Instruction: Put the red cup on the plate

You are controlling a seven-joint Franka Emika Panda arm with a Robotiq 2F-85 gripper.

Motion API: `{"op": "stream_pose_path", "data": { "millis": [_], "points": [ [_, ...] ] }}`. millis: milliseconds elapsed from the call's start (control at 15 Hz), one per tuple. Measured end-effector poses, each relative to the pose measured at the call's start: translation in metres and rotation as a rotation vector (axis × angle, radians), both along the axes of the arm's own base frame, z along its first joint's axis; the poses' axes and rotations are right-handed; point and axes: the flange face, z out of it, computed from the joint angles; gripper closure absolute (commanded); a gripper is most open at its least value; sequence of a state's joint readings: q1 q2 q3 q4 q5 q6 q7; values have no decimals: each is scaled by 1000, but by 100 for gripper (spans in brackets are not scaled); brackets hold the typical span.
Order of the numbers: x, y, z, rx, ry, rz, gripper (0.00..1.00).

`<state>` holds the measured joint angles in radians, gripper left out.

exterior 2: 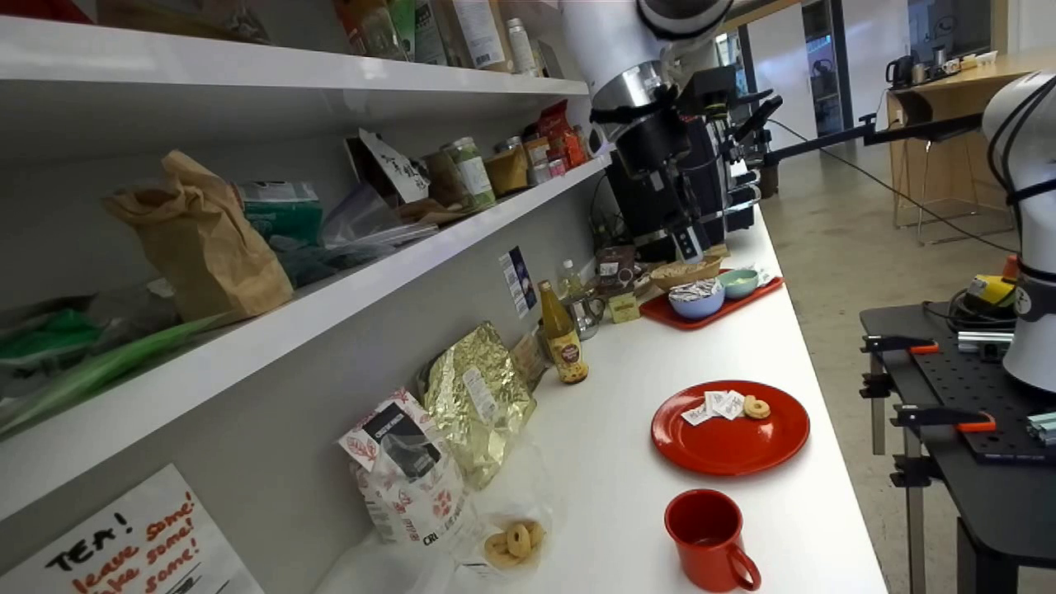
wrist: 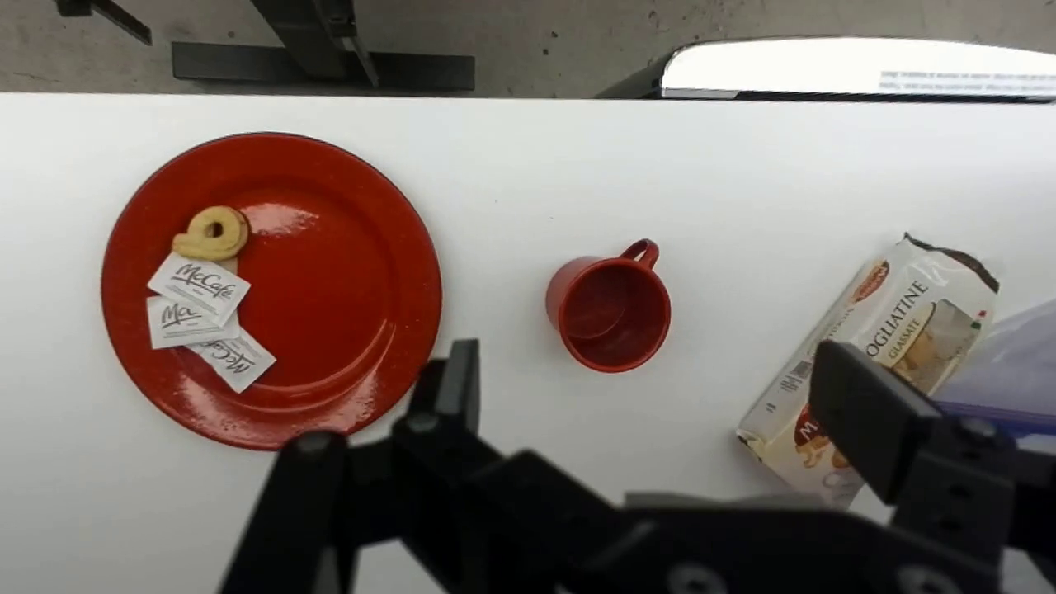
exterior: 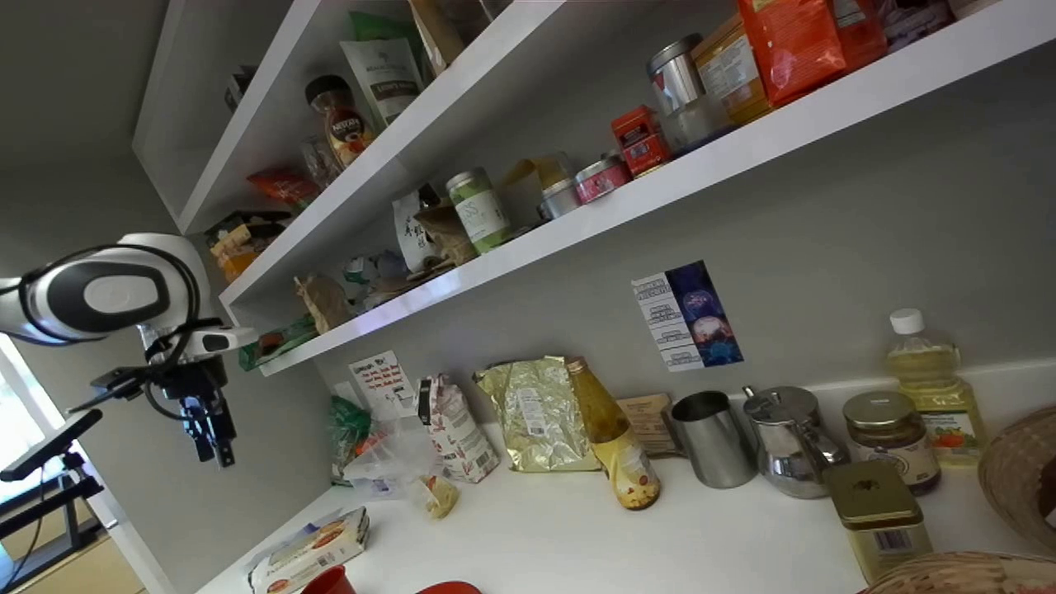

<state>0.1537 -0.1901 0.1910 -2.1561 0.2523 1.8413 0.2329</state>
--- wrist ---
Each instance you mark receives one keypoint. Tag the black metal stand base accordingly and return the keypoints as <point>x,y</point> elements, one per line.
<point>319,60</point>

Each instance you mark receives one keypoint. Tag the beige pastry snack package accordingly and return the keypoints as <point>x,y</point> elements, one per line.
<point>878,318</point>

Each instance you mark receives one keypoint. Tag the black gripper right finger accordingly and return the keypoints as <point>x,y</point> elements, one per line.
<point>878,425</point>

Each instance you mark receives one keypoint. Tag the white flat board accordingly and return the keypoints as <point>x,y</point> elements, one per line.
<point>860,69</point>

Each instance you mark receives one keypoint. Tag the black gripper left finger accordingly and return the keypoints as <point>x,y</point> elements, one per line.
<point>439,484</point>

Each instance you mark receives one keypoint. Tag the red round plate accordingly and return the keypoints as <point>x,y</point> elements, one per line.
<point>332,277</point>

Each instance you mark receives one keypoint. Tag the translucent bluish plastic bag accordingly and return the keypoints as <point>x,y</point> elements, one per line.
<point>1017,368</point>

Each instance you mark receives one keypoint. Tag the black metal bar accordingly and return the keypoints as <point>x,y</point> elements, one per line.
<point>111,14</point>

